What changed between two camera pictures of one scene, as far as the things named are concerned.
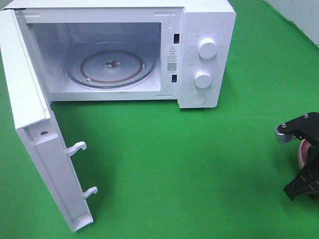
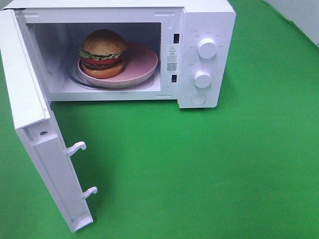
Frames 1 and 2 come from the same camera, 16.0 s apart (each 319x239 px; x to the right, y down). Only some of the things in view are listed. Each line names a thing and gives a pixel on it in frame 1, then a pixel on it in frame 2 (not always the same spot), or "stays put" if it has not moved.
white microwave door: [34, 122] stays put
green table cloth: [162, 172] stays put
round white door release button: [198, 98] stays put
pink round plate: [304, 147] → [139, 62]
